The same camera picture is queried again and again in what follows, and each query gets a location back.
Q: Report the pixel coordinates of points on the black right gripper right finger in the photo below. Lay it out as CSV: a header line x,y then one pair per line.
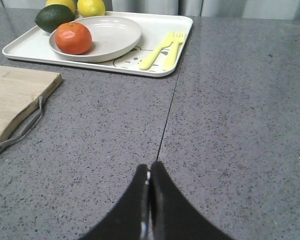
x,y
173,216

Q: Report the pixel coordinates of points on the green lime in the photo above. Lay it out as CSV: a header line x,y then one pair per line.
x,y
52,16

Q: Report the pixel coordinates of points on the metal cutting board handle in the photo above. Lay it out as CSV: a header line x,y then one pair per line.
x,y
7,143

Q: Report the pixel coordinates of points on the yellow plastic knife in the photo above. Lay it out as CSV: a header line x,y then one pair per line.
x,y
147,62

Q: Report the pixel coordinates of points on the white bear-print tray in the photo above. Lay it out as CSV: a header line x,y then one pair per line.
x,y
34,46

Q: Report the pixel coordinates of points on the wooden cutting board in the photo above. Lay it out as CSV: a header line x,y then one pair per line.
x,y
20,89

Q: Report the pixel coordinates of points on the yellow plastic fork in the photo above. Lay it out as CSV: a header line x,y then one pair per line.
x,y
178,38

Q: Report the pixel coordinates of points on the grey curtain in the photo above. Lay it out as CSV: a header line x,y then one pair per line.
x,y
250,9

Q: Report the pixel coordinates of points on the yellow lemon right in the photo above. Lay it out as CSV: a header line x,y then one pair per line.
x,y
91,8

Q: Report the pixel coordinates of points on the beige round plate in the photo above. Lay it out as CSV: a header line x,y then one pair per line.
x,y
112,37

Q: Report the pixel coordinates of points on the yellow lemon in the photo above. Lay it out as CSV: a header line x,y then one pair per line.
x,y
68,3
91,8

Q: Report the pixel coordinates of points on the orange mandarin fruit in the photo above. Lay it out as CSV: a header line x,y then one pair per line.
x,y
73,38

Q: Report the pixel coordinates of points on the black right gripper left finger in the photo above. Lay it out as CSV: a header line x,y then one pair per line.
x,y
129,218

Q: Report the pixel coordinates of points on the yellow lemon left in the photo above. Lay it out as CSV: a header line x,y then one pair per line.
x,y
68,3

